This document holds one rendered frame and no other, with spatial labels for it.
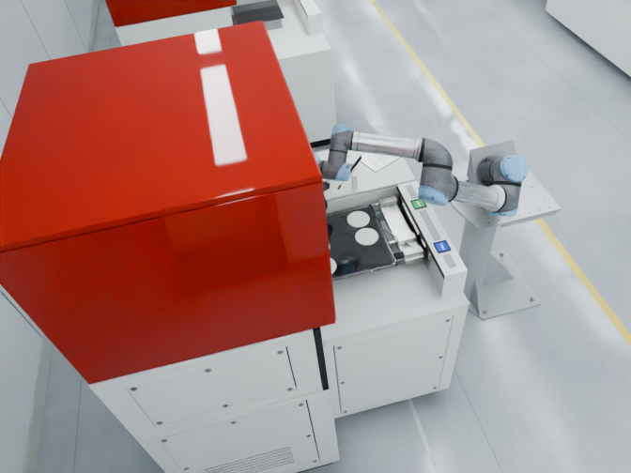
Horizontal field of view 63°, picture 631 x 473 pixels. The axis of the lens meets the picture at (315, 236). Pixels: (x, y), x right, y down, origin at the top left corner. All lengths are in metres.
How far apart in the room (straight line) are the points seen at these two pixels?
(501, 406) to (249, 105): 2.06
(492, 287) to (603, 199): 1.14
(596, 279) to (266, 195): 2.64
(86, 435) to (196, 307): 1.79
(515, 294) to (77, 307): 2.49
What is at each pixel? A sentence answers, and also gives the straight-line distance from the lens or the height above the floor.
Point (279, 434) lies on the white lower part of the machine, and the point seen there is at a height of 0.55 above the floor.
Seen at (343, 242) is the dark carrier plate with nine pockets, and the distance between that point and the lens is 2.22.
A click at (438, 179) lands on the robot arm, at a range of 2.01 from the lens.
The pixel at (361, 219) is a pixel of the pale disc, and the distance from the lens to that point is 2.31.
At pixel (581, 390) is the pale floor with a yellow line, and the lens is 3.04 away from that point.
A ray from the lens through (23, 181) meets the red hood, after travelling 1.38.
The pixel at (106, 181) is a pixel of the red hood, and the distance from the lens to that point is 1.27.
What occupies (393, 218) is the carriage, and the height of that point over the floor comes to 0.88.
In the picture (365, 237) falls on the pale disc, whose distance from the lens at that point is 2.23.
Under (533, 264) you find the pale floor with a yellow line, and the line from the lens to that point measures 3.44.
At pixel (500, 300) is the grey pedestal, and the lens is 3.20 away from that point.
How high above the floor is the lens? 2.56
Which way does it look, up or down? 47 degrees down
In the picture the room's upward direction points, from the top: 7 degrees counter-clockwise
